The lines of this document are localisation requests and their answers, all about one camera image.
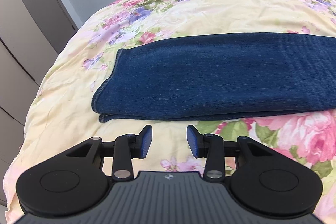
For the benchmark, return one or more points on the beige wardrobe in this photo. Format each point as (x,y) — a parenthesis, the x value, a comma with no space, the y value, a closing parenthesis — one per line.
(26,55)

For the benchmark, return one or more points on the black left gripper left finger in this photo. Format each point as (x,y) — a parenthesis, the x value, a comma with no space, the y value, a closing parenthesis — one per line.
(80,177)

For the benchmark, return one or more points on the blue denim jeans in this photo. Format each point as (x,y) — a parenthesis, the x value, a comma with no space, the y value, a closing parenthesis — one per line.
(219,77)

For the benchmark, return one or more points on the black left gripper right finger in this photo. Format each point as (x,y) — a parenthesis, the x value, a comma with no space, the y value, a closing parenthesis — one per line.
(257,177)

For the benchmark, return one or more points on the floral yellow bed quilt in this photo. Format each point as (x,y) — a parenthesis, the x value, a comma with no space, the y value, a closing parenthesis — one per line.
(61,115)

